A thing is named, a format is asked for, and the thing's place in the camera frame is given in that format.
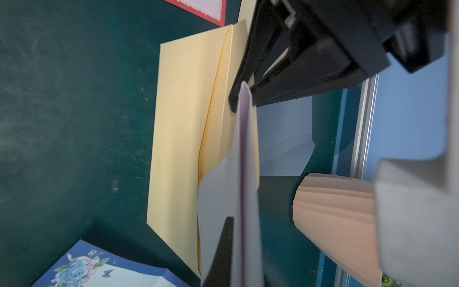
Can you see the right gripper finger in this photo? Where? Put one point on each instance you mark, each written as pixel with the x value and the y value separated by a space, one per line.
pixel 220 270

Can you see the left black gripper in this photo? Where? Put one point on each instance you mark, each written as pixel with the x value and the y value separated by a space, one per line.
pixel 297 49

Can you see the red bordered letter paper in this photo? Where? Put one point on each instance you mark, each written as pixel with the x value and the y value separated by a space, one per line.
pixel 231 189

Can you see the blue floral letter paper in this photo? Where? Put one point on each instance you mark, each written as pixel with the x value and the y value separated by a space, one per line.
pixel 86 265

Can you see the small yellow envelope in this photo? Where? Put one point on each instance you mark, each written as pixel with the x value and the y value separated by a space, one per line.
pixel 193 131

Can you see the large yellow envelope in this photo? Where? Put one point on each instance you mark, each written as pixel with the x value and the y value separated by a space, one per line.
pixel 246 11

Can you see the red letter paper flat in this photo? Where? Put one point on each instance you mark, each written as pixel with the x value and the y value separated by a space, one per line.
pixel 211 10

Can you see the grey envelope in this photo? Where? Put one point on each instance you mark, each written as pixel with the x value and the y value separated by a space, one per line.
pixel 285 133

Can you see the peach flower pot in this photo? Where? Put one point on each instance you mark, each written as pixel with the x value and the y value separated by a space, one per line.
pixel 338 215

